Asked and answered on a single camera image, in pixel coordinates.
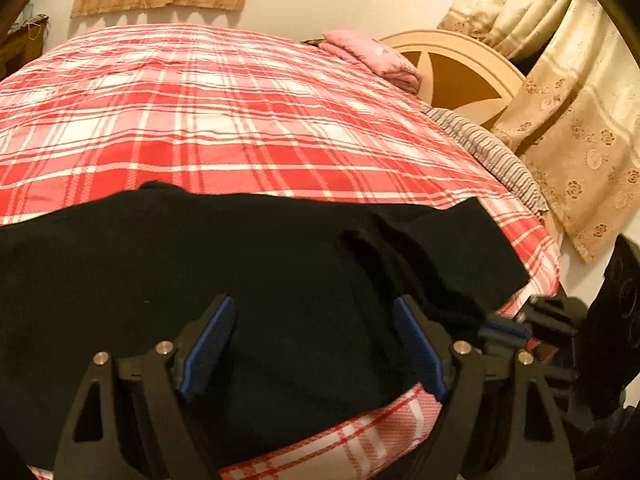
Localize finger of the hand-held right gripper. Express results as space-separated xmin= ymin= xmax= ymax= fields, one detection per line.
xmin=517 ymin=296 xmax=588 ymax=336
xmin=477 ymin=312 xmax=533 ymax=353

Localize brown wooden desk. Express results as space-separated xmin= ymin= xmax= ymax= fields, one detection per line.
xmin=0 ymin=14 xmax=51 ymax=81

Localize large beige floral curtain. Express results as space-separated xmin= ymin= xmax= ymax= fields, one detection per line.
xmin=437 ymin=0 xmax=640 ymax=263

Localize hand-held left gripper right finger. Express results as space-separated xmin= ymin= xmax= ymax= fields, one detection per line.
xmin=391 ymin=295 xmax=576 ymax=480

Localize cream wooden headboard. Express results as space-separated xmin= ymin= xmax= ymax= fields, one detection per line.
xmin=380 ymin=29 xmax=526 ymax=131

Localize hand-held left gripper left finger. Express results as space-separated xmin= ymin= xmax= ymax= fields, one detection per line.
xmin=52 ymin=294 xmax=237 ymax=480

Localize red plaid bed sheet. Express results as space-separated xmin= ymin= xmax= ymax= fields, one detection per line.
xmin=0 ymin=24 xmax=561 ymax=480

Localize pink folded blanket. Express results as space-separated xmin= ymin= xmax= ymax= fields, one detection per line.
xmin=318 ymin=29 xmax=423 ymax=93

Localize black pants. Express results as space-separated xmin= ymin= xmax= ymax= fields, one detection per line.
xmin=0 ymin=181 xmax=531 ymax=466

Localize striped pillow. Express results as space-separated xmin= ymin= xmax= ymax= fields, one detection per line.
xmin=422 ymin=106 xmax=550 ymax=213

